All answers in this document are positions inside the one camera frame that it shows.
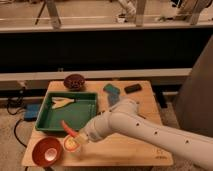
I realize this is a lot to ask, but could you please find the small orange cup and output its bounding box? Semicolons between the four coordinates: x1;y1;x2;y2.
63;135;80;153

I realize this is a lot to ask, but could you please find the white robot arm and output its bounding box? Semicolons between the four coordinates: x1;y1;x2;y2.
81;98;213;171

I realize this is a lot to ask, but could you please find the green plastic tray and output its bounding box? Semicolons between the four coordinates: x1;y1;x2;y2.
35;91;97;132

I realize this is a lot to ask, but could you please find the teal sponge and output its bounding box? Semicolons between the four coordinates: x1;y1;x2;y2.
103;84;120;95

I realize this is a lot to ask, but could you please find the dark red patterned bowl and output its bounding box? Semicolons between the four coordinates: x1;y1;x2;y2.
63;74;85;91

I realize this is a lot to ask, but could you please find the black cable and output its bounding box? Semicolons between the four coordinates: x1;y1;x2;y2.
6;87;28;148

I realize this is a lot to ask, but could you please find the blue cloth piece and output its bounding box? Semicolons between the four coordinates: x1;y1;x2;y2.
108;94;120;106

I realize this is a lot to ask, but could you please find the red chili pepper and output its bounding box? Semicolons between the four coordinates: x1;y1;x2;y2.
61;120;78;138

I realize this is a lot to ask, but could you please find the wooden table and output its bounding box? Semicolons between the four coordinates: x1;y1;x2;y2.
21;80;175;168

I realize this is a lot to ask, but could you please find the blue power box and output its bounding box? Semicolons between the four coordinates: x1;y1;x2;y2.
24;104;40;121

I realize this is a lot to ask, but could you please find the black rectangular block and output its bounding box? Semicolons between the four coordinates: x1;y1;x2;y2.
124;84;142;94

